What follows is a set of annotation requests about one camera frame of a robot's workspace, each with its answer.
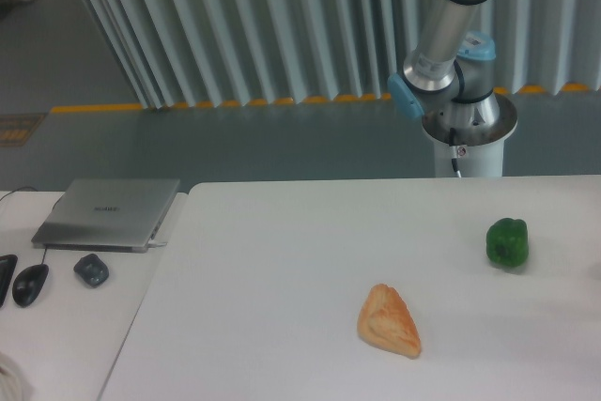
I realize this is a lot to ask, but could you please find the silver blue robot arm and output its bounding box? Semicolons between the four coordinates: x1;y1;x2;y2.
388;0;486;118

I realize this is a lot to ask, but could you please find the golden triangular pastry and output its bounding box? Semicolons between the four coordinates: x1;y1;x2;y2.
357;284;422;359

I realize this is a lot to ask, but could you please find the corrugated grey folding screen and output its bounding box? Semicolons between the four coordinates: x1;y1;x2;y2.
84;0;600;108

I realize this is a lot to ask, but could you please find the silver closed laptop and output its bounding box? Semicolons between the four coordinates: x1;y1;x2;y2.
31;178;180;252

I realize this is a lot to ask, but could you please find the green bell pepper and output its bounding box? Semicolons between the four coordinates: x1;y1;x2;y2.
485;218;530;268

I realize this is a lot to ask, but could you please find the dark grey small controller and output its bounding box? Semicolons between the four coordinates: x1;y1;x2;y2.
73;254;110;288

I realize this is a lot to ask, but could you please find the black computer mouse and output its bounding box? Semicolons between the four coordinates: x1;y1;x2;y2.
12;264;49;308

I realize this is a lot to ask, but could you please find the black keyboard edge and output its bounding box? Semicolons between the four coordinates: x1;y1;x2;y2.
0;254;18;307

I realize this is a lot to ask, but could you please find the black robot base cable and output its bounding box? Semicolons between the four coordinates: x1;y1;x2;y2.
446;126;463;178

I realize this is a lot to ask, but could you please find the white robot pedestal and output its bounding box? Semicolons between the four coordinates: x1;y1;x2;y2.
422;94;517;177

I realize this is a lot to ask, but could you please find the white laptop plug cable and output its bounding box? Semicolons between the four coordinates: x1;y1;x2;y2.
148;193;185;249

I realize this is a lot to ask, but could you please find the black mouse cable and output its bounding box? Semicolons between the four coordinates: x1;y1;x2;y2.
0;187;71;267

